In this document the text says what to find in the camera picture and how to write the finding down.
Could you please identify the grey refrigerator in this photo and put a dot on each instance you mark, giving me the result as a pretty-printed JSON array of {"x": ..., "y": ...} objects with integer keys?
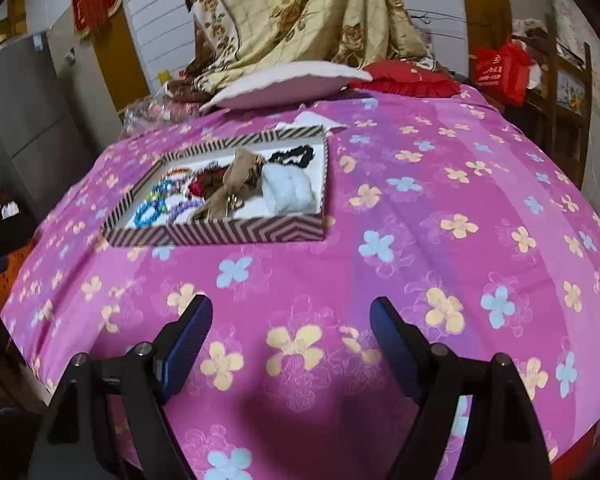
[{"x": 42, "y": 152}]

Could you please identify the red shopping bag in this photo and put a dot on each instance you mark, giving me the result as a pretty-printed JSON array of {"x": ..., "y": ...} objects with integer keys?
[{"x": 503, "y": 74}]

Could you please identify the clear plastic bag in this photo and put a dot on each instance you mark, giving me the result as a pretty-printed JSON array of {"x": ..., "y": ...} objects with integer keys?
[{"x": 152, "y": 113}]

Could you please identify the beige floral blanket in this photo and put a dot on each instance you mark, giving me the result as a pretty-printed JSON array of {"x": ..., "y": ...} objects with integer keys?
[{"x": 234, "y": 38}]

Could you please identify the white paper sheet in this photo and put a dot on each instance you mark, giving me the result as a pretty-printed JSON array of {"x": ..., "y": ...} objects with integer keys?
[{"x": 310, "y": 120}]

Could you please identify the striped jewelry tray box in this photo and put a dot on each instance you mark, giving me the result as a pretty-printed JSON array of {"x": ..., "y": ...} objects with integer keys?
[{"x": 252, "y": 223}]

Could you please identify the wooden shelf rack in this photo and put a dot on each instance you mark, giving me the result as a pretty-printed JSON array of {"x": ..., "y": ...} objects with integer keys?
[{"x": 556, "y": 114}]

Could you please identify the white pink pillow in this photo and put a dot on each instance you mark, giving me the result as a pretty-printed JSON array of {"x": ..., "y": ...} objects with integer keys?
[{"x": 289, "y": 83}]

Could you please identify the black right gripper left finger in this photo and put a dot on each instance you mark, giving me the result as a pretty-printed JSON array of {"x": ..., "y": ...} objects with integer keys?
[{"x": 77, "y": 438}]

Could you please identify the pink floral bed sheet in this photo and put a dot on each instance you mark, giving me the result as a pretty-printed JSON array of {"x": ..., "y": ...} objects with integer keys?
[{"x": 440, "y": 205}]

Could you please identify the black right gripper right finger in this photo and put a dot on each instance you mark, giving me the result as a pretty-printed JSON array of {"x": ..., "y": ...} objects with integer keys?
[{"x": 503, "y": 437}]

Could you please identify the dark red hair scrunchie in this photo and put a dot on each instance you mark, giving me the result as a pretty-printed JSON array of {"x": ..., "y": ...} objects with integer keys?
[{"x": 206, "y": 182}]

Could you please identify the white fluffy scrunchie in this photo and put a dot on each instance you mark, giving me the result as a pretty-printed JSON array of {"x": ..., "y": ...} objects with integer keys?
[{"x": 286, "y": 190}]

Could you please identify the black left gripper tip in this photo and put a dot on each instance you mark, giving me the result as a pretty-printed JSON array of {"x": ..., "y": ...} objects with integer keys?
[{"x": 15, "y": 233}]

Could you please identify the red ruffled cushion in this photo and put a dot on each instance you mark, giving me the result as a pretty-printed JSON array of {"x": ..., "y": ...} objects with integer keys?
[{"x": 407, "y": 79}]

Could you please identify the beige bow hair clip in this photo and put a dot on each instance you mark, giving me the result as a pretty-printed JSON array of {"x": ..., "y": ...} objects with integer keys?
[{"x": 242, "y": 176}]

